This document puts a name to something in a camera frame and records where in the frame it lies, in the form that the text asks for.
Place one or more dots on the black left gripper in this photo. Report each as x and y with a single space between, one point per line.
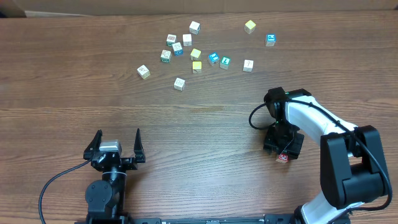
114 160

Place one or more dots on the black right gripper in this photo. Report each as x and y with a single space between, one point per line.
283 144

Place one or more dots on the red sided wood block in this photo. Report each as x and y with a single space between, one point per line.
282 158

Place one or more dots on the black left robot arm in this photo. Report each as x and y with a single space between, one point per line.
105 197

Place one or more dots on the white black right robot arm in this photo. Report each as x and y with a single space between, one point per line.
353 171

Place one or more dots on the white wood block letter T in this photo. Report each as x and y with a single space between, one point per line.
248 65

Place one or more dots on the plain wood block yellow side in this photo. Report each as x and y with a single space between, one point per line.
143 71

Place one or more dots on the wood block letter E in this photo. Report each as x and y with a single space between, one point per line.
179 84

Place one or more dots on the green top wood block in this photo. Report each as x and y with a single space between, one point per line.
225 62

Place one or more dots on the blue top block far right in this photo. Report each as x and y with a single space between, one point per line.
270 40

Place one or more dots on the blue top wood block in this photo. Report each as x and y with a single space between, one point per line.
213 58

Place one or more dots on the wood block green R side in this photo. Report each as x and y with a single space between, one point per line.
166 56

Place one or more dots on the yellow top block lower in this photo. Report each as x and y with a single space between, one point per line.
196 67

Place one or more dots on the yellow top block far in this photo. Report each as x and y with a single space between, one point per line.
249 27

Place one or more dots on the wood block blue side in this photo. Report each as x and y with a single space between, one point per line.
177 48

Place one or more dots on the yellow top block upper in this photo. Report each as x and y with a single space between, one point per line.
195 54

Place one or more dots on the plain white wood block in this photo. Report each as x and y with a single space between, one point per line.
187 40

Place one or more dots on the white wood block far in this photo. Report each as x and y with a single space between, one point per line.
194 27

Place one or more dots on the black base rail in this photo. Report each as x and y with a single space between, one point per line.
214 220

